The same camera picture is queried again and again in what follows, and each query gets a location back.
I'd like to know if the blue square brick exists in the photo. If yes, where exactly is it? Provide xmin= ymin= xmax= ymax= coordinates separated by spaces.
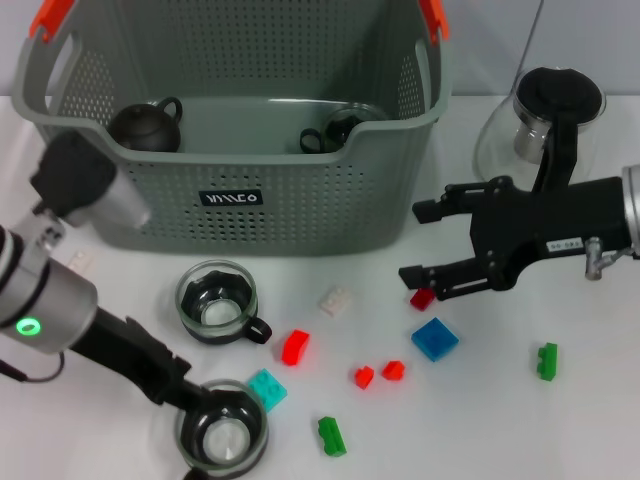
xmin=410 ymin=317 xmax=460 ymax=362

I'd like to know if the white small brick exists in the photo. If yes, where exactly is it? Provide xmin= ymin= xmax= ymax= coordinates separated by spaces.
xmin=318 ymin=286 xmax=352 ymax=318

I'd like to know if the dark red long brick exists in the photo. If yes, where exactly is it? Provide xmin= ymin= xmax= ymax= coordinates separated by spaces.
xmin=409 ymin=288 xmax=435 ymax=312

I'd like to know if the dark clay teapot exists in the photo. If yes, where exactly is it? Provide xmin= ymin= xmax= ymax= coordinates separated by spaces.
xmin=107 ymin=96 xmax=184 ymax=153

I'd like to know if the glass teacup black sleeve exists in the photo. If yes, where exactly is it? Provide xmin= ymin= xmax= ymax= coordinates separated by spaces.
xmin=172 ymin=379 xmax=270 ymax=480
xmin=299 ymin=102 xmax=389 ymax=154
xmin=174 ymin=259 xmax=274 ymax=347

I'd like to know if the white plate brick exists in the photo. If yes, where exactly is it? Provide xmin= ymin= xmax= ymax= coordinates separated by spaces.
xmin=63 ymin=248 xmax=96 ymax=274

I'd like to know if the glass carafe black handle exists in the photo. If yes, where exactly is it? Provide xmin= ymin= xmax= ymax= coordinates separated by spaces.
xmin=473 ymin=65 xmax=608 ymax=196

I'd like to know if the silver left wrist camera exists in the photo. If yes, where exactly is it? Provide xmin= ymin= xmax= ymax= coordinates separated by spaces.
xmin=29 ymin=132 xmax=151 ymax=231

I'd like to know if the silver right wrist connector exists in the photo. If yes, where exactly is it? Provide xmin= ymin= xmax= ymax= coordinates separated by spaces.
xmin=583 ymin=236 xmax=640 ymax=281

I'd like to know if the teal square brick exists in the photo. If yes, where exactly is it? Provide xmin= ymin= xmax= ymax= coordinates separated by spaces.
xmin=247 ymin=368 xmax=289 ymax=414

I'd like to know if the red curved brick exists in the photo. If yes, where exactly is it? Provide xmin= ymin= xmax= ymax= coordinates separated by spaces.
xmin=280 ymin=328 xmax=311 ymax=367

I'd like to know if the green small brick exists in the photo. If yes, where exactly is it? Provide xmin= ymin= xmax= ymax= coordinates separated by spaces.
xmin=317 ymin=416 xmax=348 ymax=457
xmin=537 ymin=342 xmax=559 ymax=382

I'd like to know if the orange basket handle clip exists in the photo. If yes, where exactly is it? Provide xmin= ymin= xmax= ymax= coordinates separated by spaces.
xmin=28 ymin=0 xmax=76 ymax=44
xmin=417 ymin=0 xmax=450 ymax=45

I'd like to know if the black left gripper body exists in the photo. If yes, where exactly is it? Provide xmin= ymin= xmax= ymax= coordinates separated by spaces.
xmin=74 ymin=307 xmax=191 ymax=406

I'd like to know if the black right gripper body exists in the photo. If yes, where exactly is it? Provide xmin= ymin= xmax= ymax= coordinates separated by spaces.
xmin=472 ymin=177 xmax=629 ymax=291

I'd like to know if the grey perforated storage basket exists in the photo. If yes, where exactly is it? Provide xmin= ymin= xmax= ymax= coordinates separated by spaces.
xmin=10 ymin=0 xmax=454 ymax=257

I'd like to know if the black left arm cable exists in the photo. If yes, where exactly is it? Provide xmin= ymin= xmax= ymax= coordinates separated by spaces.
xmin=0 ymin=352 xmax=66 ymax=384

